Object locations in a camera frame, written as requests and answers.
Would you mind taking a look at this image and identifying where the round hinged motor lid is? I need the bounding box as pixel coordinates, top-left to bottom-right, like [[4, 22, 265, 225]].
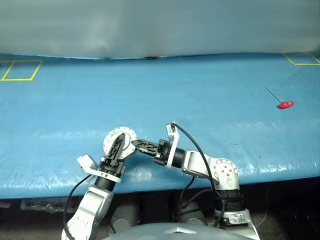
[[102, 125, 138, 160]]

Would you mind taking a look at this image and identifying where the red T-handle hex key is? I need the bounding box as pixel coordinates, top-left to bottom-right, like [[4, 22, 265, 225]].
[[265, 87, 295, 110]]

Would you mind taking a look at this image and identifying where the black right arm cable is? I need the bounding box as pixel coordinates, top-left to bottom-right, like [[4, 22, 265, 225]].
[[171, 121, 227, 227]]

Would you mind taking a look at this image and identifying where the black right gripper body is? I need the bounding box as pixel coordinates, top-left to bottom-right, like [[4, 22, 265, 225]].
[[153, 139, 173, 167]]

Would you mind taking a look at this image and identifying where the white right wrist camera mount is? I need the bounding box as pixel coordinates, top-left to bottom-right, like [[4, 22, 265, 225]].
[[164, 121, 181, 169]]

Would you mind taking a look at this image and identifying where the dark grey rounded shape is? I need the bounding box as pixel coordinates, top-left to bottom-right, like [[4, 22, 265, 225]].
[[109, 199, 141, 235], [174, 197, 208, 226]]

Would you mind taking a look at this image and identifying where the grey robot torso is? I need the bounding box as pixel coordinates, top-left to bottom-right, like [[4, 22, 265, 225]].
[[102, 223, 253, 240]]

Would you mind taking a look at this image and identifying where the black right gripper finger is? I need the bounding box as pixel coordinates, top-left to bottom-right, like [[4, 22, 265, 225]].
[[131, 139, 161, 157]]

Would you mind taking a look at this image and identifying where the blue plastic table cover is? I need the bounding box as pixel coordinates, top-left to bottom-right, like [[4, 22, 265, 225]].
[[0, 51, 320, 200]]

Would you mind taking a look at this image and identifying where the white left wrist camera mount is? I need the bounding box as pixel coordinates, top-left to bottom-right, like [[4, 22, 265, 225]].
[[76, 153, 122, 183]]

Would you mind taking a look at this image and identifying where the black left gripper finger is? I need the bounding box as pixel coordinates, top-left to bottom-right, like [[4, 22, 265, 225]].
[[107, 133, 126, 162]]

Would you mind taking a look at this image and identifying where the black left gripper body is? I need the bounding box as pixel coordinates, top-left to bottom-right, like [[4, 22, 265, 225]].
[[98, 156, 127, 179]]

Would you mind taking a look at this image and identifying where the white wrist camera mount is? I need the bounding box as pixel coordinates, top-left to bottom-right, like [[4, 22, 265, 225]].
[[164, 121, 181, 169], [76, 153, 122, 183]]

